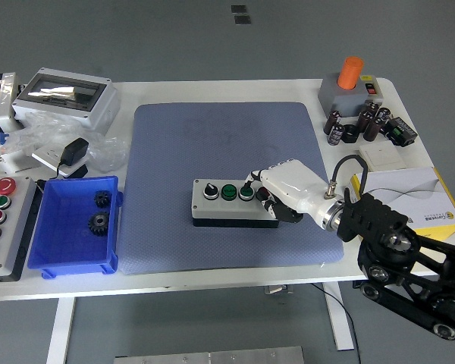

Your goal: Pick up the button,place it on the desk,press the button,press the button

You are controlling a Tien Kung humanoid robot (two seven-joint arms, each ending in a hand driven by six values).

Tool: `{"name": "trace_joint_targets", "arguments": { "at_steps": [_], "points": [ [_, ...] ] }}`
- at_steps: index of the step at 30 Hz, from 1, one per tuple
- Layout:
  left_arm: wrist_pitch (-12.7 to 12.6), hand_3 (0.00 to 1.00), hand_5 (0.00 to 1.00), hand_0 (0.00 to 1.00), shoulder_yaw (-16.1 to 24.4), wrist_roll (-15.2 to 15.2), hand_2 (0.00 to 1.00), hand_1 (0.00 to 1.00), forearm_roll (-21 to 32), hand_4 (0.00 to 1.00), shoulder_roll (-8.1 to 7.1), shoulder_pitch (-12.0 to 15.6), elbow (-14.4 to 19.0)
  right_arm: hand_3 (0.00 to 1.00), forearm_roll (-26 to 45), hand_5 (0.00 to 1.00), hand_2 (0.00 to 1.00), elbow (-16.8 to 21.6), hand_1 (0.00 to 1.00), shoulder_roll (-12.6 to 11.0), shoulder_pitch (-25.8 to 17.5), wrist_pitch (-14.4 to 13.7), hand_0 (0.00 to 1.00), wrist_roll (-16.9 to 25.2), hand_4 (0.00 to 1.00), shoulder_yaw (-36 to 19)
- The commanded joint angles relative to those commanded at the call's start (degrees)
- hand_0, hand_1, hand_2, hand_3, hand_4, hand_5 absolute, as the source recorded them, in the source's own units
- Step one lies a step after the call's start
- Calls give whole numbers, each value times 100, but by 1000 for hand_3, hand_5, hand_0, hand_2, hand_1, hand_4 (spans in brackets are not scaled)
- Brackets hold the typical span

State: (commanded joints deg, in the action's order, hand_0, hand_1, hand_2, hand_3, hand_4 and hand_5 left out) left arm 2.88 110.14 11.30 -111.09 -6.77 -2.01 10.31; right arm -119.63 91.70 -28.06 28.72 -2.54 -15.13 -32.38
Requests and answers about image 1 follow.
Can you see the small black bevel gear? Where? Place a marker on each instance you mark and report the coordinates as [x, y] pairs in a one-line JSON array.
[[102, 198]]

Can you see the blue plastic bin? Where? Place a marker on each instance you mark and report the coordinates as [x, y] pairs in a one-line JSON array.
[[68, 242]]

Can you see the grey metal plate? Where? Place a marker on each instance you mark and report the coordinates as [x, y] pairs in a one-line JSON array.
[[212, 357]]

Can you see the dark square floor plate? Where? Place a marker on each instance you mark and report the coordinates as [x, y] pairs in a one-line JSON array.
[[238, 8], [242, 19]]

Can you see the large black bevel gear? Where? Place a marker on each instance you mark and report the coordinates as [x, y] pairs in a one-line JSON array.
[[98, 223]]

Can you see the white table leg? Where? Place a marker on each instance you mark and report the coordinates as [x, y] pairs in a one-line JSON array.
[[335, 326], [60, 330]]

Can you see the white wall switch plate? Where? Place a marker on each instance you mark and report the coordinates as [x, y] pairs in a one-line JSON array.
[[381, 155]]

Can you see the grey enclosure with clear window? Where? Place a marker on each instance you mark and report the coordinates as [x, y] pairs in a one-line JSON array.
[[95, 108]]

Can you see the black silver-striped capacitor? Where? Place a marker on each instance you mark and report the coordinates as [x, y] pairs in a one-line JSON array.
[[335, 135]]

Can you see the white part with blue clip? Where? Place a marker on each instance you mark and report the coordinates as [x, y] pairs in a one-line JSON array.
[[7, 161]]

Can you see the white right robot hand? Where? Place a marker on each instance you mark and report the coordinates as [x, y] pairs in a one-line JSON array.
[[292, 182]]

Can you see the black and white device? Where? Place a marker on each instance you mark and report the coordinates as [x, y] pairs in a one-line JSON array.
[[4, 106]]

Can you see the white wall socket panel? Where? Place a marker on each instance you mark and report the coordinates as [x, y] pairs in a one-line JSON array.
[[45, 154]]

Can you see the yellow and white cardboard box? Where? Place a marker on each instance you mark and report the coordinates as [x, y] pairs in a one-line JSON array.
[[421, 189]]

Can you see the grey five-button control station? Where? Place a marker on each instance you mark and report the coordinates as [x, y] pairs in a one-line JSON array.
[[11, 227]]

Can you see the grey-blue textured mat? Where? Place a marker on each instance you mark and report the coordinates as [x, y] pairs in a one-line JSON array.
[[193, 144]]

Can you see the orange cylinder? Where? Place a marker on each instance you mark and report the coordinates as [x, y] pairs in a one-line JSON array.
[[349, 72]]

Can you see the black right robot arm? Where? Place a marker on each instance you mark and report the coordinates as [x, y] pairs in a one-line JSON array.
[[375, 220]]

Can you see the clear plastic bag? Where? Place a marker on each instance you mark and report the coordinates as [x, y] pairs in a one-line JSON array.
[[110, 151]]

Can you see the black power adapter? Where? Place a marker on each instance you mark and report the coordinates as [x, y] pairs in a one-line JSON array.
[[75, 151]]

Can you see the grey four-button control box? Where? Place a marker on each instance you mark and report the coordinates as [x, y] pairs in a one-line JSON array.
[[227, 212]]

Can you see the dark brown cylindrical capacitor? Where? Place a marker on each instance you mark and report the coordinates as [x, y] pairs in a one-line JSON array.
[[372, 129], [371, 107], [383, 113], [364, 120], [331, 122]]

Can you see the metal bracket under table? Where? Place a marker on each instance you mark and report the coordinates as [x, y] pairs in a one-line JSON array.
[[278, 290]]

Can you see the grey switch box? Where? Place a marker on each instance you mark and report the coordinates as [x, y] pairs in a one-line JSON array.
[[345, 100]]

